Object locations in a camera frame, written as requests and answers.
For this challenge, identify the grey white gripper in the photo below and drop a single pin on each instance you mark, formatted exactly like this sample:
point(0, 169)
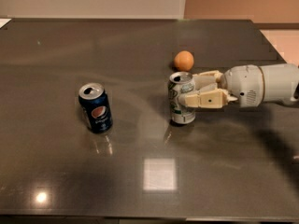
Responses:
point(244, 84)

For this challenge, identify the silver 7up can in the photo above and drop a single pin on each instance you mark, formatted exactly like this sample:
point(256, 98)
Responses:
point(180, 83)

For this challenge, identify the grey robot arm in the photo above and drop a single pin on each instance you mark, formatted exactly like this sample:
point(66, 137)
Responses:
point(280, 83)

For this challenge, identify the blue Pepsi can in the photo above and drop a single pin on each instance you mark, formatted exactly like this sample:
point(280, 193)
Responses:
point(95, 105)

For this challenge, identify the orange fruit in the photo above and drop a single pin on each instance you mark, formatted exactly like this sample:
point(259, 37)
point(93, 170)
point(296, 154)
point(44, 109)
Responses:
point(184, 61)

